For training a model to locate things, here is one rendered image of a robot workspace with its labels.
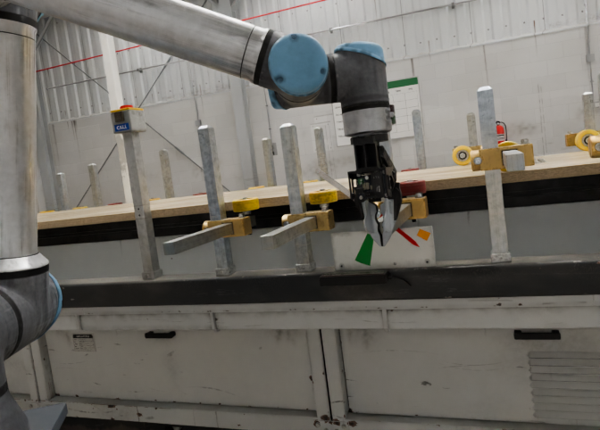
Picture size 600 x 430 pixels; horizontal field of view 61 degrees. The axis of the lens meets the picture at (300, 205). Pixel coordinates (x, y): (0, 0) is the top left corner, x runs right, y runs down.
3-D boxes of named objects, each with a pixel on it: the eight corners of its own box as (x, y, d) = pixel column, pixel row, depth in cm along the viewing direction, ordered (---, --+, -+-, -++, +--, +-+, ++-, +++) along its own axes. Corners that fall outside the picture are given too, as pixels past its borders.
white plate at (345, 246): (436, 266, 125) (431, 226, 125) (335, 270, 135) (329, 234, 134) (436, 265, 126) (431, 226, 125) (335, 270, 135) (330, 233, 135)
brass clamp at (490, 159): (535, 165, 115) (533, 143, 114) (471, 172, 120) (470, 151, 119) (533, 164, 120) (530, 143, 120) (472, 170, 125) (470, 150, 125)
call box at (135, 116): (132, 133, 151) (129, 106, 150) (113, 136, 153) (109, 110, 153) (147, 133, 157) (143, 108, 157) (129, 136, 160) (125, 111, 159)
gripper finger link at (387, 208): (377, 250, 94) (371, 201, 94) (384, 244, 100) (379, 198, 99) (394, 249, 93) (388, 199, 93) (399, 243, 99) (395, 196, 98)
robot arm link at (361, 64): (329, 53, 100) (379, 47, 100) (336, 118, 101) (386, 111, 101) (331, 41, 91) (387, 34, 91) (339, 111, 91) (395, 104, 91)
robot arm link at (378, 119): (349, 116, 102) (397, 109, 98) (352, 141, 102) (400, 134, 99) (336, 113, 94) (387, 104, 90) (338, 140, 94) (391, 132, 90)
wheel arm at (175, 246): (176, 258, 118) (173, 240, 117) (163, 259, 119) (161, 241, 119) (256, 227, 158) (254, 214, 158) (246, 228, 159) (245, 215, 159)
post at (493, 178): (512, 289, 121) (492, 85, 117) (495, 290, 122) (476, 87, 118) (512, 285, 124) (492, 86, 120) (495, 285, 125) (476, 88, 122)
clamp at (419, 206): (426, 218, 125) (424, 197, 125) (372, 222, 130) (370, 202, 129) (429, 215, 130) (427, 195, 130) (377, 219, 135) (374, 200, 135)
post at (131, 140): (154, 279, 156) (131, 131, 152) (141, 279, 158) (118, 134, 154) (162, 275, 160) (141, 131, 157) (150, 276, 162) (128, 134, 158)
